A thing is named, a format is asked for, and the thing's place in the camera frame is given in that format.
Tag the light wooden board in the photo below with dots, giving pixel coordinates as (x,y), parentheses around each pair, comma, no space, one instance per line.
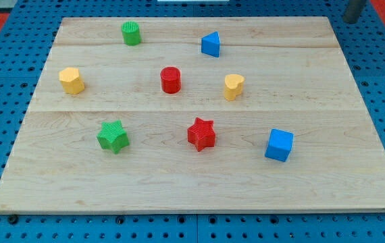
(296,79)

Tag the yellow hexagon block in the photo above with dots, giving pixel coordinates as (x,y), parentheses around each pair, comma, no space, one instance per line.
(71,80)

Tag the red star block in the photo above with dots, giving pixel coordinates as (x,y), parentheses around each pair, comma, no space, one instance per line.
(201,134)

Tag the blue cube block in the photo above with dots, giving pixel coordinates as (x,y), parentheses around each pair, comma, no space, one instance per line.
(279,145)

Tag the blue triangular prism block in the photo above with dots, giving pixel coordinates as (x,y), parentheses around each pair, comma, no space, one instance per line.
(210,44)

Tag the yellow heart block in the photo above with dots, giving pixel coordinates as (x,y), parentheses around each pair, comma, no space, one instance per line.
(233,86)

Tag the green cylinder block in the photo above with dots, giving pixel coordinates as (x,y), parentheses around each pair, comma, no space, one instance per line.
(131,33)

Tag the red cylinder block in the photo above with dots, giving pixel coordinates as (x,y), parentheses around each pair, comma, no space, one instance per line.
(170,80)

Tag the green star block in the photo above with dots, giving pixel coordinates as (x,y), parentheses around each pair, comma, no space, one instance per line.
(113,136)

